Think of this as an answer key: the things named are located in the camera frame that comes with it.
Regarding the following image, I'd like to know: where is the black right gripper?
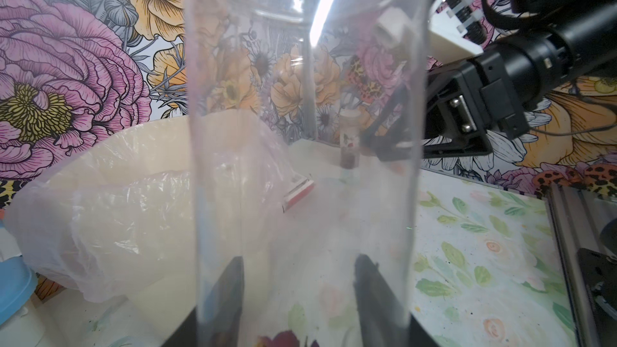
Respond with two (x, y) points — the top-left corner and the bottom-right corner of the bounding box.
(361, 27), (578, 162)

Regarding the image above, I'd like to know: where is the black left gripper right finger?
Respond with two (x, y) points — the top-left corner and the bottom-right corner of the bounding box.
(353, 254), (438, 347)

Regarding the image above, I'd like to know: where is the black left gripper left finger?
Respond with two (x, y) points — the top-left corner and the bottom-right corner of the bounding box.
(162, 256), (245, 347)

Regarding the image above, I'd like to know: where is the clear jar with dried flowers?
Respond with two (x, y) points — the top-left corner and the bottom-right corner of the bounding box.
(186, 0), (427, 346)

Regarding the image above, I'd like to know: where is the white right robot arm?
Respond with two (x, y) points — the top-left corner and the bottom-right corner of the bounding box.
(360, 0), (616, 162)

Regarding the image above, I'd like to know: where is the pink tea packet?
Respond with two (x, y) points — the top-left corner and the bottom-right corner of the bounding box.
(282, 173), (314, 212)

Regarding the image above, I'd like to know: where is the tall jar with white lid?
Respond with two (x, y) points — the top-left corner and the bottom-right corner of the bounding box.
(339, 109), (361, 170)

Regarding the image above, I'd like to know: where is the bin with plastic liner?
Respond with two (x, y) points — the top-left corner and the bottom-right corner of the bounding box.
(4, 110), (292, 336)

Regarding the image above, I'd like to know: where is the blue lidded storage box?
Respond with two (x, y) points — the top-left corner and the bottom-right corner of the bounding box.
(0, 221), (47, 347)

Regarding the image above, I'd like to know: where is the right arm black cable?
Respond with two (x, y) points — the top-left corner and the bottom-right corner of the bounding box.
(440, 0), (512, 44)

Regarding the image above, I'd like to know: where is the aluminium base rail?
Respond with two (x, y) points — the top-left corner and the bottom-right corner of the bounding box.
(547, 184), (616, 346)

